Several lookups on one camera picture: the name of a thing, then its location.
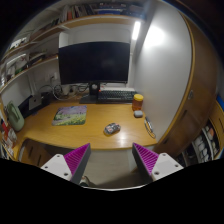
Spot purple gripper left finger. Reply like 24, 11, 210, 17
42, 144, 91, 184

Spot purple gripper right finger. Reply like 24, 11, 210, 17
132, 143, 182, 182

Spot floral mouse pad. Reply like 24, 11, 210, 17
52, 105, 87, 126

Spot patterned computer mouse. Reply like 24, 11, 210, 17
104, 123, 121, 135

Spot silver mini computer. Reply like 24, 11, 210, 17
29, 95, 42, 110

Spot black computer monitor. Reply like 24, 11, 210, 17
58, 41, 130, 104

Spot wooden desk drawer unit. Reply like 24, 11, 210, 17
19, 138, 54, 168

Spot small grey earbud case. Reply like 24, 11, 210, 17
134, 110, 143, 118

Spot orange lidded jar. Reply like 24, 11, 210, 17
132, 94, 144, 111

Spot green bag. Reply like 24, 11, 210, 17
7, 101, 25, 131

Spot dark mechanical keyboard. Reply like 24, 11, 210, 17
97, 90, 136, 103

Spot wooden door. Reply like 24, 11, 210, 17
154, 15, 218, 157

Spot white tube light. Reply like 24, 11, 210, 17
132, 21, 141, 40

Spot tangled desk cables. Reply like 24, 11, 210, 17
39, 83, 90, 102

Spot lower wooden wall shelf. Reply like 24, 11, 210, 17
0, 54, 58, 94

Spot wooden wall shelf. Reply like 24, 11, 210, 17
0, 54, 58, 94
0, 14, 142, 64

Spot upper wooden wall shelf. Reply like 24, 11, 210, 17
0, 14, 142, 64

